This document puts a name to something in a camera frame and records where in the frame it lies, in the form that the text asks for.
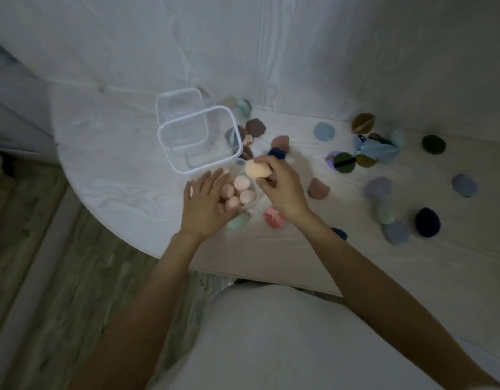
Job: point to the person's right hand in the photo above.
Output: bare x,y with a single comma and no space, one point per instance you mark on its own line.
288,190

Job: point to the person's left hand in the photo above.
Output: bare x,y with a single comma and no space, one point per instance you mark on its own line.
203,209

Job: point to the person's left fingers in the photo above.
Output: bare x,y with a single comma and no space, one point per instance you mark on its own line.
207,182

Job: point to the person's right thumb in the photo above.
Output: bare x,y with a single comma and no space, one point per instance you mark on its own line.
264,184

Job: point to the orange makeup sponge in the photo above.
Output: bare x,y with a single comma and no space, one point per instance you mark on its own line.
258,169

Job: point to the small clear round container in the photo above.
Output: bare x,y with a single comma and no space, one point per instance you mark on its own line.
250,207

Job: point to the person's left forearm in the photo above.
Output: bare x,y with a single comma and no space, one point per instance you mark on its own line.
152,304

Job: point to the person's right forearm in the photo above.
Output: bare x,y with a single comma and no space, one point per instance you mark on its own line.
379,288

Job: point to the pink makeup sponge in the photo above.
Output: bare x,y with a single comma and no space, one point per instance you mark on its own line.
227,190
241,182
233,203
247,196

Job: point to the clear square plastic container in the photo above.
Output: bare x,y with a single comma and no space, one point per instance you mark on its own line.
201,154
179,117

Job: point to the navy powder puff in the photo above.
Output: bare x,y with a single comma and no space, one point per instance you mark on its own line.
427,222
276,153
340,234

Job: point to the coral red powder puff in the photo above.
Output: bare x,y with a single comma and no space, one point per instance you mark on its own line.
273,218

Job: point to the dark brown powder puff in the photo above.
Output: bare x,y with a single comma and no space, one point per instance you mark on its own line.
246,151

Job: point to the mint green powder puff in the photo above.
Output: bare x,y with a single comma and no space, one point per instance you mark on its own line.
239,221
386,213

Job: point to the dusty pink powder puff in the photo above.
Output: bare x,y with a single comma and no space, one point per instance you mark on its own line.
280,142

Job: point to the grey-blue powder puff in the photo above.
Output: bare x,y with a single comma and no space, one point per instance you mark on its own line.
464,185
232,136
396,232

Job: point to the mauve powder puff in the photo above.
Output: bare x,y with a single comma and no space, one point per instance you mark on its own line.
318,189

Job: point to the purple powder puff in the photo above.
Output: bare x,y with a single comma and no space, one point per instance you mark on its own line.
330,158

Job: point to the teal powder puff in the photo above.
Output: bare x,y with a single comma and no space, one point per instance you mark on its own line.
242,108

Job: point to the light blue powder puff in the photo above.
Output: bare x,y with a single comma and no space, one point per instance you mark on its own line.
324,131

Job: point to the lilac powder puff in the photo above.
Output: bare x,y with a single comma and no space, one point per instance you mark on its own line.
377,187

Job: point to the light blue puff packet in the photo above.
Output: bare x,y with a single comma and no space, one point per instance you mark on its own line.
373,148

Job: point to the olive brown powder puff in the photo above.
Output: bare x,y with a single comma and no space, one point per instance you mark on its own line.
363,123

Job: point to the person's white shirt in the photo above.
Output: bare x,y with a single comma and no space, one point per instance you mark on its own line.
274,341

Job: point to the white cabinet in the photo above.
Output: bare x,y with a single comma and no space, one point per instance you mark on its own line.
18,113

